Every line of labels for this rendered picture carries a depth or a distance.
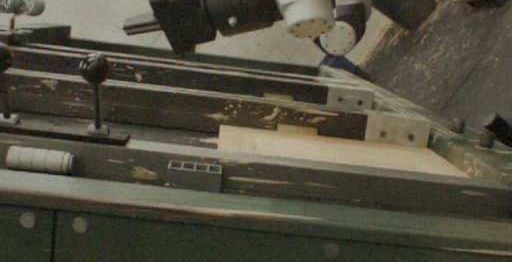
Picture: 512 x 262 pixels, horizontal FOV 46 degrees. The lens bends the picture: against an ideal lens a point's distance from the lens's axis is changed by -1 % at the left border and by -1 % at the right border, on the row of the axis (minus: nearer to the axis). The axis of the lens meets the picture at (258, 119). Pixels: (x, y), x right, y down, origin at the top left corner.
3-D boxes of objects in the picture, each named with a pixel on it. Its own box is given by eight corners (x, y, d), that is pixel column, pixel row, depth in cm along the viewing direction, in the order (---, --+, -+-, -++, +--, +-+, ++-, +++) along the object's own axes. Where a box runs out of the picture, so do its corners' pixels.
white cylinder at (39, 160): (5, 171, 76) (68, 178, 76) (6, 148, 75) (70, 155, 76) (13, 165, 79) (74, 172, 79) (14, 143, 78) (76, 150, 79)
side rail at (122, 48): (316, 92, 268) (319, 67, 267) (64, 62, 261) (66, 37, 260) (313, 90, 276) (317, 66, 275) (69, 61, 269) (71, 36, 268)
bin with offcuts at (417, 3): (451, -12, 520) (393, -60, 511) (414, 36, 521) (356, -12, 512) (428, -6, 571) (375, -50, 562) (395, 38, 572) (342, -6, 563)
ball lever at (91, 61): (109, 149, 81) (107, 66, 72) (81, 146, 80) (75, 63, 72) (115, 131, 84) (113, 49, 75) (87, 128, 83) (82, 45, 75)
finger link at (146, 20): (127, 20, 88) (167, 11, 86) (123, 34, 85) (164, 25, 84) (122, 12, 87) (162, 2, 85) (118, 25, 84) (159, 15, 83)
